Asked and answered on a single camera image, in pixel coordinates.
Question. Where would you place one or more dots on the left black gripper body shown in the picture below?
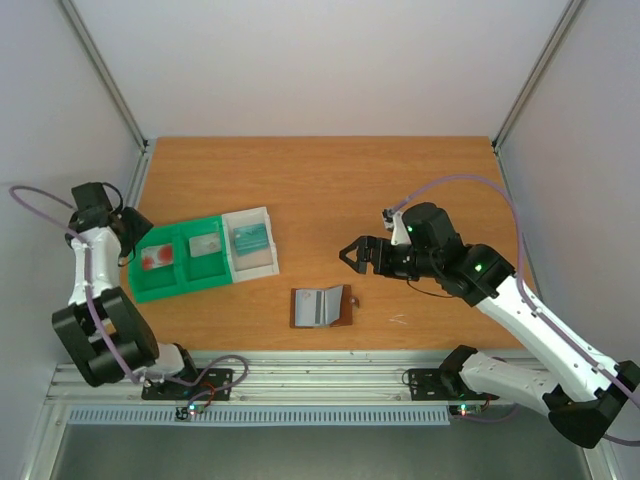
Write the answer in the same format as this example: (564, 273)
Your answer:
(136, 230)

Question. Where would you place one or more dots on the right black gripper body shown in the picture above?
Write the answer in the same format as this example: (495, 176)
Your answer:
(371, 255)

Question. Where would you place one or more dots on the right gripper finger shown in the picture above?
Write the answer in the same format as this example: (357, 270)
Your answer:
(361, 247)
(360, 264)

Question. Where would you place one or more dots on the brown leather card holder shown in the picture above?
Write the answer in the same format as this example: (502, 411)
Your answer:
(349, 304)

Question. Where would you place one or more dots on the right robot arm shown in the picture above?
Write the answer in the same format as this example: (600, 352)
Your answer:
(580, 390)

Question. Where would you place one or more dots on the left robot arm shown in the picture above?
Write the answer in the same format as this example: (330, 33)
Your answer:
(103, 332)

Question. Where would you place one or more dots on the red circle card in bin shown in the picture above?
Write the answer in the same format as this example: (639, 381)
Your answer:
(155, 257)

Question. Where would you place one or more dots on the grey card in holder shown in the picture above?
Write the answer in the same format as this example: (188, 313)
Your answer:
(316, 308)

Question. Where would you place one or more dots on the white card in bin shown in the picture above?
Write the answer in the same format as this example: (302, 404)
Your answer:
(205, 244)

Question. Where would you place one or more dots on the teal card stack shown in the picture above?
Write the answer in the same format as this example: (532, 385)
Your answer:
(250, 239)

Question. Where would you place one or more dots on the green two-compartment bin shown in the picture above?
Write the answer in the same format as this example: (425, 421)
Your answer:
(186, 274)

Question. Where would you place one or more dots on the white plastic bin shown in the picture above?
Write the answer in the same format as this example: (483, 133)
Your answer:
(257, 265)

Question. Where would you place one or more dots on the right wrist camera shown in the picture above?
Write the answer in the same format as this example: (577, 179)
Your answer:
(394, 223)

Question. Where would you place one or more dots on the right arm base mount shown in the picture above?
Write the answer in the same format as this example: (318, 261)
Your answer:
(425, 384)

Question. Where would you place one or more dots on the aluminium front rail frame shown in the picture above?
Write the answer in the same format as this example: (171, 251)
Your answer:
(350, 377)

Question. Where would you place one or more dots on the grey slotted cable duct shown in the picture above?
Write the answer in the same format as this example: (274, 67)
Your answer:
(261, 416)

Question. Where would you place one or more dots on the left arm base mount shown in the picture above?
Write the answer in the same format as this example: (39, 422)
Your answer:
(212, 386)

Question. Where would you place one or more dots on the left aluminium frame post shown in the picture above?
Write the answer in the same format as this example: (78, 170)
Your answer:
(74, 18)

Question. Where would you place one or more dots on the aluminium frame post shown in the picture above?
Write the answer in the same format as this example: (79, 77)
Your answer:
(551, 47)
(74, 18)

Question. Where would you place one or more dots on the right aluminium frame post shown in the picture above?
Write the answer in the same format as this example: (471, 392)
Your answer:
(551, 47)

